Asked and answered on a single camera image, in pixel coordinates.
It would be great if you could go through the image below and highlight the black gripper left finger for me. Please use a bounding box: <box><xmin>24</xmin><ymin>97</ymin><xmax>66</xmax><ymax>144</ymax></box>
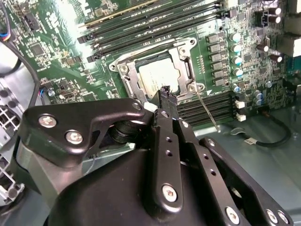
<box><xmin>17</xmin><ymin>86</ymin><xmax>184</xmax><ymax>214</ymax></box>

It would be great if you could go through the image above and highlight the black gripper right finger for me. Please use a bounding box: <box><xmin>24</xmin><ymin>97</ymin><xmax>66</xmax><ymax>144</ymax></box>
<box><xmin>169</xmin><ymin>91</ymin><xmax>294</xmax><ymax>226</ymax></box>

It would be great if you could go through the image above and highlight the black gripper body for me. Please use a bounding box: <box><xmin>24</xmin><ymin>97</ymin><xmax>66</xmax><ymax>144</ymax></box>
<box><xmin>47</xmin><ymin>147</ymin><xmax>294</xmax><ymax>226</ymax></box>

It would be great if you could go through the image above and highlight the metal socket cover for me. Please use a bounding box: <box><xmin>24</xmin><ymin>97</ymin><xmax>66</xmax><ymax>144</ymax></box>
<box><xmin>119</xmin><ymin>42</ymin><xmax>200</xmax><ymax>101</ymax></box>

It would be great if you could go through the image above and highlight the silver CPU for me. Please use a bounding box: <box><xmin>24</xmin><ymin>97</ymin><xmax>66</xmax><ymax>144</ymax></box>
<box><xmin>138</xmin><ymin>57</ymin><xmax>189</xmax><ymax>98</ymax></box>

